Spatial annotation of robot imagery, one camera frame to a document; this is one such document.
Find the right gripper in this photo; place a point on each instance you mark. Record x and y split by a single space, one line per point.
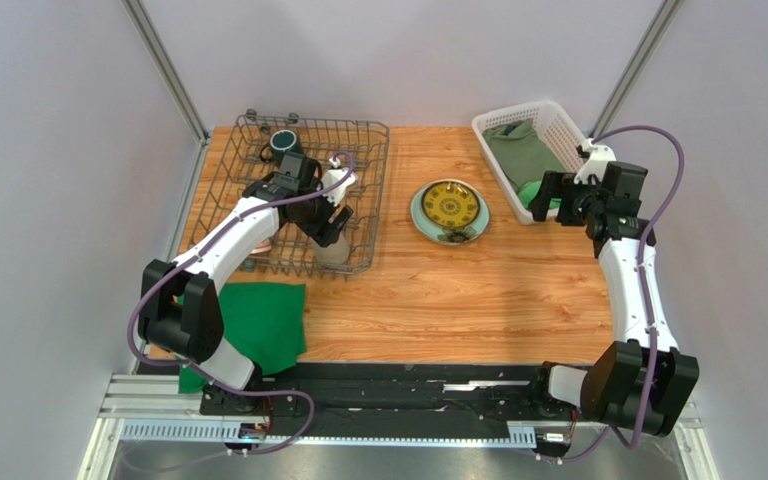
552 196

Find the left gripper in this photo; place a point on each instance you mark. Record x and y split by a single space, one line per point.
323 232

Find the beige cup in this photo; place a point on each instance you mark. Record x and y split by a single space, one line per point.
335 254

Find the yellow patterned plate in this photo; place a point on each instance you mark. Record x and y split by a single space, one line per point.
450 204

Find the light blue flower plate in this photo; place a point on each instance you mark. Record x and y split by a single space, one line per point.
449 237

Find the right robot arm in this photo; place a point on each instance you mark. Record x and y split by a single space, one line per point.
642 381

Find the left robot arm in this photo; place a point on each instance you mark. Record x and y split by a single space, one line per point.
179 308

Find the bright green microfiber towel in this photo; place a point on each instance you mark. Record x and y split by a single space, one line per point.
528 192

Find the dark green mug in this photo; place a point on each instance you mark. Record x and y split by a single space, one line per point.
280 144

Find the olive green folded cloth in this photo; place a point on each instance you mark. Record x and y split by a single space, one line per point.
522 155

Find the white plastic basket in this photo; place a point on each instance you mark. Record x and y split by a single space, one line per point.
554 127

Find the red white patterned bowl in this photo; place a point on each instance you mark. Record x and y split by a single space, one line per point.
262 247

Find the dark green cloth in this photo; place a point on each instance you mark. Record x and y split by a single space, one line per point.
264 322

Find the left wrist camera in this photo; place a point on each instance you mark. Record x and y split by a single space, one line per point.
339 177

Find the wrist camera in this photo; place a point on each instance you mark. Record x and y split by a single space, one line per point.
596 158
339 177

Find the grey wire dish rack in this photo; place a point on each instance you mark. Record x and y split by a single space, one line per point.
238 155

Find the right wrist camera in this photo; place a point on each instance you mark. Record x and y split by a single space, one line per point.
596 158

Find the right aluminium frame post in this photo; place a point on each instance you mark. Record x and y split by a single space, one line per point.
654 33

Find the aluminium frame post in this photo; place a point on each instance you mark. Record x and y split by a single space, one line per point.
151 39
654 33

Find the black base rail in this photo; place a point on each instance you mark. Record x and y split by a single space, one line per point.
398 402

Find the left aluminium frame post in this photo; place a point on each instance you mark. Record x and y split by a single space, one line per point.
151 39

